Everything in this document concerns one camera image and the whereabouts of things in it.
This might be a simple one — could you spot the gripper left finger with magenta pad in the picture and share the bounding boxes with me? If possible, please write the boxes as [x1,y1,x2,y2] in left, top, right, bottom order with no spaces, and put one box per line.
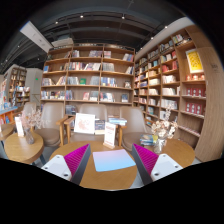
[42,144,91,185]

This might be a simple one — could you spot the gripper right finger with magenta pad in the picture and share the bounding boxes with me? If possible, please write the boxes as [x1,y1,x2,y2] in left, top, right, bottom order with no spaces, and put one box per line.
[132,144,182,185]

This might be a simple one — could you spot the light blue mouse pad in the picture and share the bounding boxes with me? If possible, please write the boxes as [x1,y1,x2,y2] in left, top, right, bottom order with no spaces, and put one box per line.
[93,149,135,172]

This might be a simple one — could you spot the round wooden table centre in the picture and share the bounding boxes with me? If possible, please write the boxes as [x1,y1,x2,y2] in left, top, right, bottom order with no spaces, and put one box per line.
[50,141,137,190]

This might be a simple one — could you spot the round wooden table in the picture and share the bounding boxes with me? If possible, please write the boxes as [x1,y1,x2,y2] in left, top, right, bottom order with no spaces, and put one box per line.
[50,141,137,190]
[162,139,195,168]
[4,133,45,164]

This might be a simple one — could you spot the round wooden table right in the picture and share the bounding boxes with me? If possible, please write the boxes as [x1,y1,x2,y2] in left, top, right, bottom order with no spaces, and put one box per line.
[162,139,195,168]

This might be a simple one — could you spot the beige armchair right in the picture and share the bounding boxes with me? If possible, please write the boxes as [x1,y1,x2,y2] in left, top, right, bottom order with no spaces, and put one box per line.
[120,106,152,151]

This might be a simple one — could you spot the beige armchair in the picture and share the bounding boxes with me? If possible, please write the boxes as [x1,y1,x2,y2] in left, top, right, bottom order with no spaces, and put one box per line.
[65,103,125,143]
[35,102,68,147]
[120,106,152,151]

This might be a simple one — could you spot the vase with white flowers right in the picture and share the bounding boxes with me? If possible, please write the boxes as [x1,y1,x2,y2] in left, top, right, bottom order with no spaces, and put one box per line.
[151,106,178,154]

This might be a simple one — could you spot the beige armchair left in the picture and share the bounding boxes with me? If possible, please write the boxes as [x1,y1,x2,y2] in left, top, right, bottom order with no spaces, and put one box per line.
[35,102,68,147]

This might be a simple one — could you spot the white picture board on chair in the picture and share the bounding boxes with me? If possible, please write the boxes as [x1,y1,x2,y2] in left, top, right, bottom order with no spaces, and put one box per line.
[74,113,95,134]

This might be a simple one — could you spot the dark book on chair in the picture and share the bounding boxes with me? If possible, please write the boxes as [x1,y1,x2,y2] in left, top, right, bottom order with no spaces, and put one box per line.
[95,120,105,135]

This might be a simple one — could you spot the beige armchair centre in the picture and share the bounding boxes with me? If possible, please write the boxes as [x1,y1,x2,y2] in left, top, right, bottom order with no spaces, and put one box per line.
[65,103,125,143]

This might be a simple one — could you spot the small sign stand card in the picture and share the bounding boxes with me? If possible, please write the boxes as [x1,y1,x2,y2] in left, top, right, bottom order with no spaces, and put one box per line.
[103,122,116,149]

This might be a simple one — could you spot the round wooden table left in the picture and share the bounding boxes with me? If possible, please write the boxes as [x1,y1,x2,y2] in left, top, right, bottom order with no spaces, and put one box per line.
[4,133,45,164]

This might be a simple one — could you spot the vase with flowers left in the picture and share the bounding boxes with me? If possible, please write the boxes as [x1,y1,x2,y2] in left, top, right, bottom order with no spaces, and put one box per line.
[20,109,44,144]

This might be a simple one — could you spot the white sign card left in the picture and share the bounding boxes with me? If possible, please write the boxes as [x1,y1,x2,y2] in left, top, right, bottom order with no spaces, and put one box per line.
[15,117,24,137]

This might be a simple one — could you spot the wooden bookshelf far left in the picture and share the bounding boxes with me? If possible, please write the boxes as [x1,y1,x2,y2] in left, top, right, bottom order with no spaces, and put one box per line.
[7,66,30,107]

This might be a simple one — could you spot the large wooden bookshelf centre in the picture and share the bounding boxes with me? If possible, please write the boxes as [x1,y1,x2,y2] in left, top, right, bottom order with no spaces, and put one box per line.
[40,43,135,115]

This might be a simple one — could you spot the yellow framed poster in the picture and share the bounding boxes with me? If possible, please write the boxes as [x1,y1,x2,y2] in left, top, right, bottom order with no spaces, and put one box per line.
[186,49,203,73]

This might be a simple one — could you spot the wooden bookshelf right wall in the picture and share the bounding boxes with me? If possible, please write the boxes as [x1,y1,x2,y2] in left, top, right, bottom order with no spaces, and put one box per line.
[135,23,224,162]

